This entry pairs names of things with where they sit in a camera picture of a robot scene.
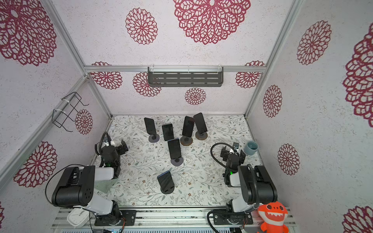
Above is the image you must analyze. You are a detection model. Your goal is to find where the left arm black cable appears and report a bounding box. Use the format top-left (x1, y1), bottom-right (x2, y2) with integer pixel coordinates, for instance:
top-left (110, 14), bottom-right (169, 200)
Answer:
top-left (44, 131), bottom-right (113, 208)

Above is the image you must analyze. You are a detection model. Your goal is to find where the black wire wall rack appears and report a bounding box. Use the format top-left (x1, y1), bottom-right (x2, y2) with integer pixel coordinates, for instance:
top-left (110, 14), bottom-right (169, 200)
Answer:
top-left (51, 92), bottom-right (89, 133)

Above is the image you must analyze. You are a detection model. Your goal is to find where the grey phone stand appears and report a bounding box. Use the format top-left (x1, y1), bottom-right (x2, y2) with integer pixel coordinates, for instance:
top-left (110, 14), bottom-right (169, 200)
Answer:
top-left (171, 157), bottom-right (184, 167)

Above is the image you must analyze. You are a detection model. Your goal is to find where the back left grey stand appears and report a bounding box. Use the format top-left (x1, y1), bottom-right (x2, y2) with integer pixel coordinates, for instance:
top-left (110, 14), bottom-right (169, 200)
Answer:
top-left (148, 134), bottom-right (160, 143)

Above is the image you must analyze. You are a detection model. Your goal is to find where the green cloth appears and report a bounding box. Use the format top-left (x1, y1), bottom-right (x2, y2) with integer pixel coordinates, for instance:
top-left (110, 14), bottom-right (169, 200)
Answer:
top-left (94, 179), bottom-right (117, 194)

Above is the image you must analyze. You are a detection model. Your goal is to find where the teal ceramic cup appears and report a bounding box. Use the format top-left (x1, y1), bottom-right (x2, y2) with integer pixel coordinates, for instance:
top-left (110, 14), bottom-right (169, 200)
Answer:
top-left (243, 141), bottom-right (258, 156)

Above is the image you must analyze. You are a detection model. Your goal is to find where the red shark plush toy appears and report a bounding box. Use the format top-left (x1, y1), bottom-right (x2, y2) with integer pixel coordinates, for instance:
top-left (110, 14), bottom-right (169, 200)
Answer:
top-left (257, 202), bottom-right (289, 233)

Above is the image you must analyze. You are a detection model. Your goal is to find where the black smartphone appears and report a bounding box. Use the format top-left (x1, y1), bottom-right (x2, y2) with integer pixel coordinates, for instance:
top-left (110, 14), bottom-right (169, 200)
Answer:
top-left (157, 171), bottom-right (174, 190)
top-left (144, 117), bottom-right (157, 136)
top-left (162, 123), bottom-right (174, 141)
top-left (182, 116), bottom-right (194, 137)
top-left (193, 113), bottom-right (208, 135)
top-left (168, 138), bottom-right (182, 159)

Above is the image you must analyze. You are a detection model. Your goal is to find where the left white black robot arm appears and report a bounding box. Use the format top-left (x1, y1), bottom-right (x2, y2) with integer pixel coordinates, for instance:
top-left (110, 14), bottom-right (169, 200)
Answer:
top-left (51, 140), bottom-right (128, 226)

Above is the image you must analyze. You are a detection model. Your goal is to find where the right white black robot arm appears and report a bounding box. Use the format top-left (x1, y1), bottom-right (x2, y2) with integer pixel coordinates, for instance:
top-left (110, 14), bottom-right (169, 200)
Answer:
top-left (213, 143), bottom-right (278, 225)

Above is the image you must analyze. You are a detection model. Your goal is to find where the black phone stand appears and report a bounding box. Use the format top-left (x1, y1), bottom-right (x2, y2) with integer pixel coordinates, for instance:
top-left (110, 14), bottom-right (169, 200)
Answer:
top-left (161, 186), bottom-right (174, 195)

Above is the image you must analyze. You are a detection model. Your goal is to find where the wooden base phone stand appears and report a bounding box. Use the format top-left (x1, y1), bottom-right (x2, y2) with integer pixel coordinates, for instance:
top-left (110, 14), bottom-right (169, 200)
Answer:
top-left (180, 136), bottom-right (193, 146)

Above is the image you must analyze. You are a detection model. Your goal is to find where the grey wall shelf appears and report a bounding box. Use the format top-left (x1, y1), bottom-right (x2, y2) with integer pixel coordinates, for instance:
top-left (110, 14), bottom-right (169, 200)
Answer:
top-left (147, 67), bottom-right (224, 87)

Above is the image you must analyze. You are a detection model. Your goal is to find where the white alarm clock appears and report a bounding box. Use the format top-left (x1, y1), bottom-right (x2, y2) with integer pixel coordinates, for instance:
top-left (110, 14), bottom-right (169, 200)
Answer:
top-left (67, 208), bottom-right (90, 228)

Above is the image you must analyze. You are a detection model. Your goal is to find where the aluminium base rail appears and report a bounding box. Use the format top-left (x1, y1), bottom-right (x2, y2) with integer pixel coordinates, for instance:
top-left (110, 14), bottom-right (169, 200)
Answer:
top-left (51, 206), bottom-right (296, 229)

